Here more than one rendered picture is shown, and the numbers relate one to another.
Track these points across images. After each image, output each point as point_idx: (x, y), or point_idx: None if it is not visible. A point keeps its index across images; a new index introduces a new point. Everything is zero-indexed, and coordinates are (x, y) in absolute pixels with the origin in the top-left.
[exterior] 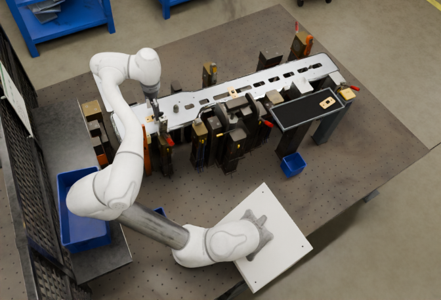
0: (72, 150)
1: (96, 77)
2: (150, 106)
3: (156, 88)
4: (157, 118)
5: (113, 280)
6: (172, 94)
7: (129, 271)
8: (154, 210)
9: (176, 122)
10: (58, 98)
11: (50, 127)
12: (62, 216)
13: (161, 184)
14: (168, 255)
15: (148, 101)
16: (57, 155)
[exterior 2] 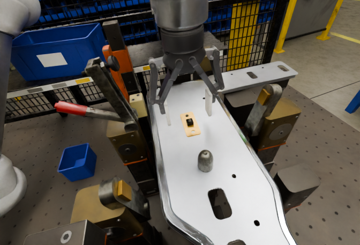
0: (150, 53)
1: (271, 64)
2: (207, 110)
3: (155, 12)
4: (149, 97)
5: (60, 129)
6: (260, 162)
7: (57, 141)
8: (84, 156)
9: (171, 163)
10: (263, 84)
11: None
12: (60, 36)
13: (133, 178)
14: (43, 178)
15: (206, 94)
16: (149, 46)
